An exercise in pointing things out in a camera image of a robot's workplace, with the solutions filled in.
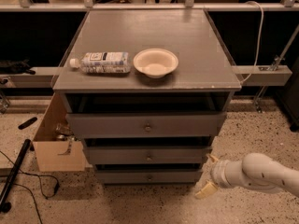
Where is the grey drawer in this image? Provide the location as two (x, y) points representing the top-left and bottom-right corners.
(66, 112), (226, 138)
(83, 146), (211, 164)
(96, 170), (202, 184)

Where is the black cable on floor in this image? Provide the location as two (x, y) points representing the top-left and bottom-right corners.
(0, 149), (61, 224)

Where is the white hanging cable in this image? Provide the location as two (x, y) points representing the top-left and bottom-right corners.
(240, 0), (265, 85)

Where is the clear plastic water bottle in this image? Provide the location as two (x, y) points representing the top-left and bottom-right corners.
(69, 52), (131, 74)

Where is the small black remote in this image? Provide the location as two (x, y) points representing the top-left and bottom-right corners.
(18, 117), (37, 130)

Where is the grey three-drawer cabinet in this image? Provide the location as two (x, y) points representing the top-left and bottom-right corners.
(53, 9), (241, 175)

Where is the black bag on beam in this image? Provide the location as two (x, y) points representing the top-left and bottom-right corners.
(0, 59), (36, 75)

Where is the grey middle drawer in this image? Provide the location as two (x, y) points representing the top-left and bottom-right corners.
(83, 146), (211, 164)

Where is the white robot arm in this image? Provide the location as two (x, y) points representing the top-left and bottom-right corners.
(195, 153), (299, 199)

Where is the open cardboard box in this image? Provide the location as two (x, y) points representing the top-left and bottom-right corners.
(33, 94), (87, 172)

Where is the diagonal metal strut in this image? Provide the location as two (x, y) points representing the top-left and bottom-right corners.
(253, 24), (299, 113)

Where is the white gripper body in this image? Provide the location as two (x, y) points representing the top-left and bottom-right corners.
(210, 160), (232, 189)

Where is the grey top drawer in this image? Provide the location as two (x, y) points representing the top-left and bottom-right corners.
(66, 112), (226, 138)

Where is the white paper bowl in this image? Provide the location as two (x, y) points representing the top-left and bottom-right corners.
(133, 49), (178, 78)

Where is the black pole on floor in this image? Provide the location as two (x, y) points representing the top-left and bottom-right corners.
(0, 139), (31, 213)

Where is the metal railing frame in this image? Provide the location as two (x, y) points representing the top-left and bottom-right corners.
(0, 0), (299, 11)

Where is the grey bottom drawer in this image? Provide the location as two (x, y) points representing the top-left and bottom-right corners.
(96, 170), (202, 184)

